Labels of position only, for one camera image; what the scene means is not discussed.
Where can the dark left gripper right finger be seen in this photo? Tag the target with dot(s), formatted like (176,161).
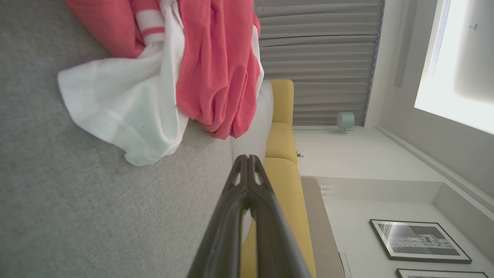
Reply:
(274,239)

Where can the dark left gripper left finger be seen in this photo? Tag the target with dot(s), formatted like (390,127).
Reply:
(224,231)

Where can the red and white sports jersey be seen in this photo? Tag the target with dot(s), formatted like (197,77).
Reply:
(123,104)

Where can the yellow sofa backrest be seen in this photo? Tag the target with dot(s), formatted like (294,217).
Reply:
(283,143)

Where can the mint green lamp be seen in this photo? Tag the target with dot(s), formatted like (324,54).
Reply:
(345,120)

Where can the large black framed picture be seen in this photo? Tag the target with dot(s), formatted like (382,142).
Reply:
(418,241)

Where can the large grey sofa seat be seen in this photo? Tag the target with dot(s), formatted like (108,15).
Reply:
(77,200)

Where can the grey pleated curtain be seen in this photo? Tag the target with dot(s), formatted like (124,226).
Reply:
(320,58)

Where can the white ceiling light panel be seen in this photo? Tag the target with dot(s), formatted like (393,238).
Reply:
(459,65)

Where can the beige wall panel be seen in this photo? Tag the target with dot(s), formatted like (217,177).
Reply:
(322,231)

